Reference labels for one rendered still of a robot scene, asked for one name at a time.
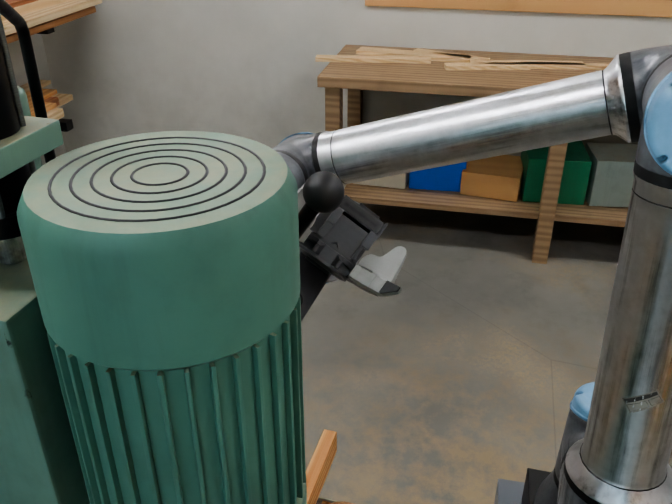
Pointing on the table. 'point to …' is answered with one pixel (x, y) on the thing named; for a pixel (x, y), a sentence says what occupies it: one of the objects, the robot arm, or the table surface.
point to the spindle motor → (174, 315)
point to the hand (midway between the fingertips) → (336, 251)
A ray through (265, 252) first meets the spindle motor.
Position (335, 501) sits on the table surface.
